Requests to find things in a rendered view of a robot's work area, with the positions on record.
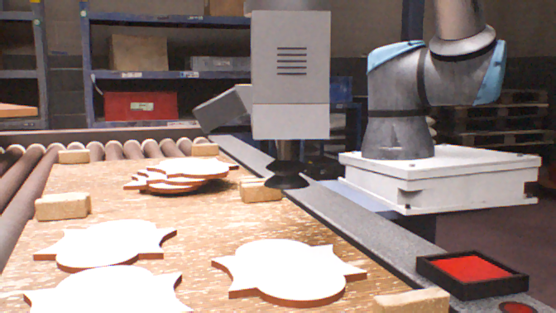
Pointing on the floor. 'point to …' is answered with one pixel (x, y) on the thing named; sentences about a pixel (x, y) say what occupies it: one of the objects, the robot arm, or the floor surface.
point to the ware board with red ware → (549, 179)
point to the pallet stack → (494, 122)
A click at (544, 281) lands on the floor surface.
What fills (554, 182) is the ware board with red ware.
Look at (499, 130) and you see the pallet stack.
